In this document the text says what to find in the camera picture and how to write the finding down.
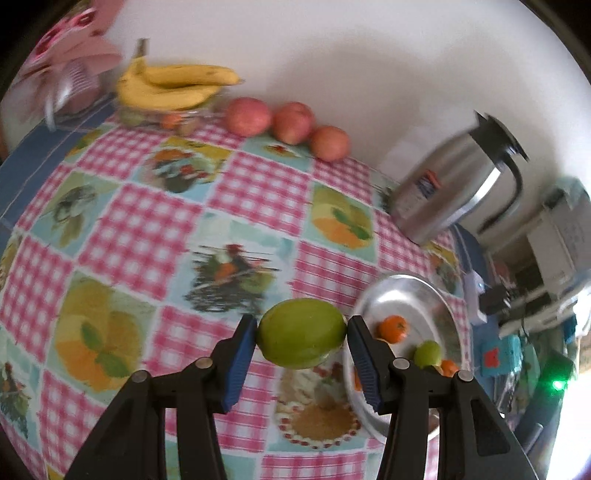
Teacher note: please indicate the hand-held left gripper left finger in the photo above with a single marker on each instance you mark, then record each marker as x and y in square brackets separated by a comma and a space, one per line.
[240, 360]

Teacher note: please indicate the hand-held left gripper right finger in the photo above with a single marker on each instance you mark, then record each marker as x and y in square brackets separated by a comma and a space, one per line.
[364, 364]

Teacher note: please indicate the green apple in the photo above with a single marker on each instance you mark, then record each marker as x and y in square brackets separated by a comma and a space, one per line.
[427, 354]

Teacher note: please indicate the green pear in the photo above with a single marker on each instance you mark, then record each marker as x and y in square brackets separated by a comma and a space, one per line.
[300, 332]

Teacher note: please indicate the large steel bowl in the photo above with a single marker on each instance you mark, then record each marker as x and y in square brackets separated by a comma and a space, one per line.
[415, 300]

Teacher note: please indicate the teal box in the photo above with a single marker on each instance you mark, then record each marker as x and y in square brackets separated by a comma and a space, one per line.
[501, 355]

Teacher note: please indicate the black charger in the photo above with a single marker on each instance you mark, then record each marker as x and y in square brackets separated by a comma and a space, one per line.
[494, 299]

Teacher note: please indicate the white power strip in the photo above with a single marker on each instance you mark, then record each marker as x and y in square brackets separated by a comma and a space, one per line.
[471, 295]

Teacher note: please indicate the pink checkered fruit-print tablecloth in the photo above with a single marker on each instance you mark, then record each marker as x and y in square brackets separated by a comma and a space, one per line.
[138, 240]

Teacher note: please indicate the stainless steel thermos jug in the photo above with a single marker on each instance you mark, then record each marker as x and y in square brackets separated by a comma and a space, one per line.
[443, 194]

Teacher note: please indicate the red apple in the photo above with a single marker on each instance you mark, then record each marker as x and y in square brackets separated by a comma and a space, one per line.
[294, 122]
[330, 143]
[247, 116]

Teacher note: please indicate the small brown kiwi fruit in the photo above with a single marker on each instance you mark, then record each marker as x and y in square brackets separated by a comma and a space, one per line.
[188, 127]

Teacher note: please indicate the small orange tangerine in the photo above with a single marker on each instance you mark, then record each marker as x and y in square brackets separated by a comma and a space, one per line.
[170, 121]

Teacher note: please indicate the clear glass bowl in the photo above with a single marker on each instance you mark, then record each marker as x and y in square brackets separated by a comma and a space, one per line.
[203, 113]

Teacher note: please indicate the yellow banana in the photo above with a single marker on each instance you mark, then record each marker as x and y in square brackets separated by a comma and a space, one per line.
[194, 75]
[161, 98]

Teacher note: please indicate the pink wrapped bouquet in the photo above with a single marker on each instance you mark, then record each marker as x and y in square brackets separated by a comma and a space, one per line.
[69, 55]

